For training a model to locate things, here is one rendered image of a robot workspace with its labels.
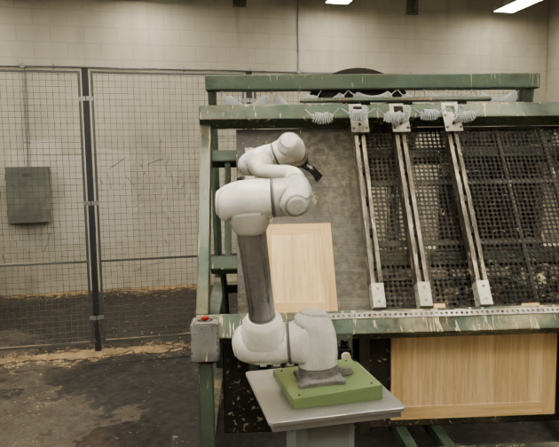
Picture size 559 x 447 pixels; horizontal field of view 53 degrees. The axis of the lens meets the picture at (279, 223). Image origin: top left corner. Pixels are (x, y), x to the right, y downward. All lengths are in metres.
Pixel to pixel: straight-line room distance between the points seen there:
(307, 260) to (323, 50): 5.63
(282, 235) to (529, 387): 1.57
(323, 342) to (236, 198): 0.67
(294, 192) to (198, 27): 6.28
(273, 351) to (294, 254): 0.87
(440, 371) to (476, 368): 0.19
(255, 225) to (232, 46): 6.22
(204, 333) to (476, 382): 1.53
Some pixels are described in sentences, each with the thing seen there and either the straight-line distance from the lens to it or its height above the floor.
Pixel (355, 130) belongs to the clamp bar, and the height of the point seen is 1.80.
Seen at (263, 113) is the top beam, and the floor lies 1.91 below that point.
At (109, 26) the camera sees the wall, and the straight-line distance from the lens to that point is 7.95.
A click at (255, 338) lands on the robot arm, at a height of 0.98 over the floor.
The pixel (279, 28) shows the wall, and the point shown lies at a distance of 8.15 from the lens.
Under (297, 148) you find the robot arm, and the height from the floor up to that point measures 1.68.
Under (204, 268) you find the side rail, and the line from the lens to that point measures 2.86.
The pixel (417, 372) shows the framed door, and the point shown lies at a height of 0.51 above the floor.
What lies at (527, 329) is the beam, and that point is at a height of 0.80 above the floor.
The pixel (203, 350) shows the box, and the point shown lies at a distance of 2.57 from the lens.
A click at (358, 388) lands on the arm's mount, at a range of 2.17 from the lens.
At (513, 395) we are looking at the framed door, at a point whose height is 0.36.
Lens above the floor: 1.61
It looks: 6 degrees down
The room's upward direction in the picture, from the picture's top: 1 degrees counter-clockwise
